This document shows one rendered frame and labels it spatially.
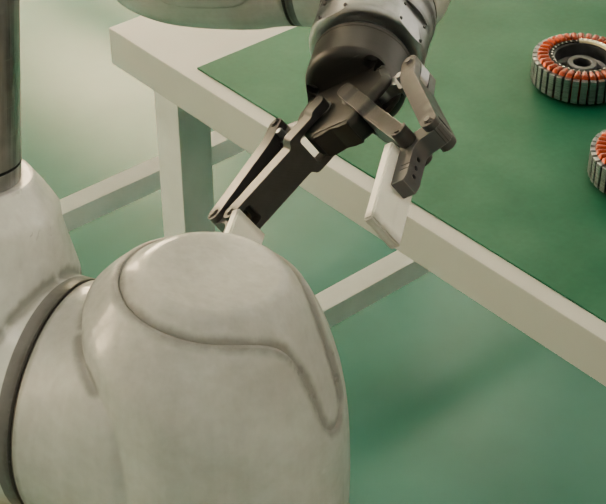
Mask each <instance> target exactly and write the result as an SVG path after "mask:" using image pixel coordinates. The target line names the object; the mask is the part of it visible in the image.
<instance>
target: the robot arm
mask: <svg viewBox="0 0 606 504"><path fill-rule="evenodd" d="M117 1H118V2H119V3H120V4H121V5H122V6H124V7H125V8H127V9H129V10H130V11H132V12H134V13H136V14H139V15H141V16H143V17H146V18H149V19H152V20H155V21H159V22H162V23H166V24H171V25H176V26H184V27H193V28H204V29H222V30H261V29H267V28H273V27H286V26H301V27H312V28H311V31H310V35H309V49H310V54H311V59H310V62H309V65H308V68H307V71H306V76H305V84H306V90H307V96H308V104H307V105H306V107H305V108H304V110H303V111H302V112H301V114H300V116H299V118H298V121H295V122H293V123H290V124H286V123H285V122H284V121H283V120H282V119H281V118H276V119H275V120H273V121H272V122H271V123H270V125H269V127H268V129H267V131H266V133H265V136H264V138H263V140H262V142H261V143H260V145H259V146H258V147H257V149H256V150H255V151H254V153H253V154H252V156H251V157H250V158H249V160H248V161H247V162H246V164H245V165H244V166H243V168H242V169H241V171H240V172H239V173H238V175H237V176H236V177H235V179H234V180H233V181H232V183H231V184H230V186H229V187H228V188H227V190H226V191H225V192H224V194H223V195H222V197H221V198H220V199H219V201H218V202H217V203H216V205H215V206H214V207H213V209H212V210H211V212H210V213H209V215H208V219H209V220H210V221H211V222H212V223H213V224H214V225H215V226H216V227H217V228H218V229H219V230H220V231H221V232H191V233H184V234H179V235H174V236H168V237H163V238H159V239H155V240H152V241H149V242H146V243H143V244H141V245H139V246H137V247H135V248H133V249H132V250H130V251H129V252H127V253H126V254H124V255H122V256H121V257H119V258H118V259H116V260H115V261H114V262H113V263H111V264H110V265H109V266H108V267H107V268H106V269H104V270H103V271H102V272H101V273H100V274H99V275H98V276H97V277H96V279H95V278H91V277H87V276H84V275H82V271H81V265H80V262H79V259H78V256H77V254H76V251H75V248H74V246H73V243H72V240H71V238H70V235H69V232H68V230H67V227H66V225H65V222H64V219H63V216H62V210H61V203H60V200H59V198H58V197H57V195H56V194H55V193H54V191H53V190H52V189H51V187H50V186H49V185H48V184H47V183H46V181H45V180H44V179H43V178H42V177H41V176H40V175H39V174H38V173H37V172H36V171H35V170H34V169H33V168H32V167H31V166H30V165H29V164H28V163H27V162H26V161H25V160H23V159H22V151H21V68H20V0H0V504H349V492H350V429H349V413H348V403H347V394H346V386H345V380H344V376H343V371H342V366H341V361H340V357H339V354H338V350H337V347H336V344H335V341H334V338H333V335H332V332H331V329H330V326H329V324H328V322H327V319H326V317H325V315H324V313H323V311H322V308H321V306H320V304H319V302H318V300H317V298H316V297H315V295H314V293H313V291H312V290H311V288H310V286H309V285H308V283H307V282H306V280H305V279H304V277H303V276H302V274H301V273H300V272H299V271H298V270H297V269H296V268H295V267H294V266H293V265H292V264H291V263H290V262H289V261H287V260H286V259H285V258H284V257H282V256H280V255H278V254H277V253H275V252H273V251H272V250H270V249H269V248H267V247H265V246H264V245H262V242H263V239H264V235H265V234H264V233H263V232H262V231H261V230H260V228H261V227H262V226H263V225H264V224H265V223H266V222H267V221H268V220H269V218H270V217H271V216H272V215H273V214H274V213H275V212H276V211H277V210H278V208H279V207H280V206H281V205H282V204H283V203H284V202H285V201H286V200H287V198H288V197H289V196H290V195H291V194H292V193H293V192H294V191H295V190H296V188H297V187H298V186H299V185H300V184H301V183H302V182H303V181H304V180H305V178H306V177H307V176H308V175H309V174H310V173H311V172H316V173H317V172H320V171H321V170H322V169H323V168H324V167H325V166H326V164H327V163H328V162H329V161H330V160H331V159H332V158H333V157H334V156H335V155H336V154H339V153H340V152H342V151H343V150H345V149H347V148H349V147H354V146H357V145H359V144H362V143H364V140H365V139H366V138H367V137H369V136H370V135H371V134H372V133H373V134H374V135H376V136H377V137H379V138H380V139H381V140H383V141H384V142H385V143H388V144H386V145H385V146H384V150H383V153H382V157H381V161H380V164H379V168H378V171H377V175H376V178H375V182H374V185H373V189H372V193H371V196H370V200H369V203H368V207H367V210H366V214H365V217H364V221H365V222H366V223H367V224H368V225H369V226H370V227H371V228H372V229H373V230H374V231H375V232H376V234H377V235H378V236H379V237H380V238H381V239H382V240H383V241H384V242H385V243H386V244H387V245H388V246H389V248H391V249H394V248H396V247H399V246H400V242H401V238H402V234H403V230H404V226H405V222H406V218H407V214H408V210H409V206H410V202H411V199H412V195H414V194H416V193H417V191H418V189H419V188H420V184H421V180H422V176H423V172H424V168H425V166H426V165H427V164H429V163H430V161H431V160H432V157H433V156H432V154H433V153H434V152H435V151H437V150H438V149H441V150H442V151H443V152H446V151H449V150H450V149H452V148H453V147H454V146H455V144H456V142H457V140H456V138H455V136H454V134H453V132H452V130H451V128H450V126H449V124H448V122H447V120H446V118H445V116H444V114H443V112H442V110H441V108H440V106H439V104H438V102H437V100H436V98H435V96H434V91H435V83H436V80H435V78H434V77H433V76H432V75H431V74H430V72H429V71H428V70H427V69H426V68H425V66H424V64H425V60H426V57H427V53H428V49H429V45H430V42H431V40H432V38H433V35H434V32H435V28H436V24H437V23H438V22H439V21H440V20H441V18H442V17H443V15H444V14H445V12H446V10H447V8H448V5H449V3H450V1H451V0H117ZM406 97H407V98H408V100H409V103H410V105H411V107H412V109H413V111H414V113H415V115H416V117H417V119H418V122H419V124H420V126H421V128H420V129H418V130H417V131H415V132H414V133H413V132H412V131H411V130H410V129H409V128H408V126H407V125H406V124H405V123H404V122H403V124H402V123H400V122H399V121H398V120H396V119H395V118H394V116H395V115H396V114H397V113H398V112H399V110H400V109H401V107H402V106H403V104H404V101H405V98H406ZM303 137H306V138H307V139H308V141H309V142H310V143H311V144H312V145H313V146H314V147H315V148H316V149H317V151H318V152H319V153H318V154H317V155H316V156H315V157H313V156H312V155H311V153H310V152H309V151H308V150H307V149H306V148H305V147H304V146H303V145H302V144H301V139H302V138H303Z"/></svg>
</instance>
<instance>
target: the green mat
mask: <svg viewBox="0 0 606 504"><path fill-rule="evenodd" d="M311 28H312V27H301V26H297V27H294V28H292V29H289V30H287V31H284V32H282V33H280V34H277V35H275V36H272V37H270V38H268V39H265V40H263V41H260V42H258V43H255V44H253V45H251V46H248V47H246V48H243V49H241V50H239V51H236V52H234V53H231V54H229V55H226V56H224V57H222V58H219V59H217V60H214V61H212V62H209V63H207V64H205V65H202V66H200V67H197V69H198V70H200V71H201V72H203V73H205V74H206V75H208V76H209V77H211V78H213V79H214V80H216V81H218V82H219V83H221V84H222V85H224V86H226V87H227V88H229V89H230V90H232V91H234V92H235V93H237V94H238V95H240V96H242V97H243V98H245V99H247V100H248V101H250V102H251V103H253V104H255V105H256V106H258V107H259V108H261V109H263V110H264V111H266V112H267V113H269V114H271V115H272V116H274V117H275V118H281V119H282V120H283V121H284V122H285V123H286V124H290V123H293V122H295V121H298V118H299V116H300V114H301V112H302V111H303V110H304V108H305V107H306V105H307V104H308V96H307V90H306V84H305V76H306V71H307V68H308V65H309V62H310V59H311V54H310V49H309V35H310V31H311ZM565 33H569V34H570V33H577V36H578V33H584V34H585V36H586V34H587V33H590V34H592V35H593V36H594V35H599V36H601V37H602V36H604V37H606V0H451V1H450V3H449V5H448V8H447V10H446V12H445V14H444V15H443V17H442V18H441V20H440V21H439V22H438V23H437V24H436V28H435V32H434V35H433V38H432V40H431V42H430V45H429V49H428V53H427V57H426V60H425V64H424V66H425V68H426V69H427V70H428V71H429V72H430V74H431V75H432V76H433V77H434V78H435V80H436V83H435V91H434V96H435V98H436V100H437V102H438V104H439V106H440V108H441V110H442V112H443V114H444V116H445V118H446V120H447V122H448V124H449V126H450V128H451V130H452V132H453V134H454V136H455V138H456V140H457V142H456V144H455V146H454V147H453V148H452V149H450V150H449V151H446V152H443V151H442V150H441V149H438V150H437V151H435V152H434V153H433V154H432V156H433V157H432V160H431V161H430V163H429V164H427V165H426V166H425V168H424V172H423V176H422V180H421V184H420V188H419V189H418V191H417V193H416V194H414V195H412V199H411V202H412V203H414V204H416V205H417V206H419V207H420V208H422V209H424V210H425V211H427V212H428V213H430V214H432V215H433V216H435V217H436V218H438V219H440V220H441V221H443V222H444V223H446V224H448V225H449V226H451V227H453V228H454V229H456V230H457V231H459V232H461V233H462V234H464V235H465V236H467V237H469V238H470V239H472V240H473V241H475V242H477V243H478V244H480V245H482V246H483V247H485V248H486V249H488V250H490V251H491V252H493V253H494V254H496V255H498V256H499V257H501V258H502V259H504V260H506V261H507V262H509V263H510V264H512V265H514V266H515V267H517V268H519V269H520V270H522V271H523V272H525V273H527V274H528V275H530V276H531V277H533V278H535V279H536V280H538V281H539V282H541V283H543V284H544V285H546V286H548V287H549V288H551V289H552V290H554V291H556V292H557V293H559V294H560V295H562V296H564V297H565V298H567V299H568V300H570V301H572V302H573V303H575V304H576V305H578V306H580V307H581V308H583V309H585V310H586V311H588V312H589V313H591V314H593V315H594V316H596V317H597V318H599V319H601V320H602V321H604V322H605V323H606V193H603V192H601V191H600V190H599V188H596V187H595V186H594V183H592V182H591V180H590V178H589V176H588V173H587V168H588V161H589V154H590V146H591V142H592V140H593V138H594V137H596V135H597V134H598V133H600V132H601V131H603V130H606V103H601V104H591V105H588V104H587V103H586V104H583V105H580V104H579V103H578V101H579V100H578V101H577V104H572V103H570V101H569V102H568V103H566V102H564V101H562V100H557V99H554V98H552V97H549V96H547V95H546V94H544V93H542V92H541V90H538V89H537V88H536V86H534V84H533V82H532V81H531V77H530V74H531V64H532V55H533V50H534V48H535V46H536V45H538V43H540V42H542V41H543V40H544V39H548V38H549V37H553V36H555V35H559V34H565ZM593 36H592V37H593ZM386 144H388V143H385V142H384V141H383V140H381V139H380V138H379V137H377V136H376V135H374V134H373V133H372V134H371V135H370V136H369V137H367V138H366V139H365V140H364V143H362V144H359V145H357V146H354V147H349V148H347V149H345V150H343V151H342V152H340V153H339V154H336V155H337V156H338V157H340V158H341V159H343V160H345V161H346V162H348V163H350V164H351V165H353V166H354V167H356V168H358V169H359V170H361V171H362V172H364V173H366V174H367V175H369V176H370V177H372V178H374V179H375V178H376V175H377V171H378V168H379V164H380V161H381V157H382V153H383V150H384V146H385V145H386Z"/></svg>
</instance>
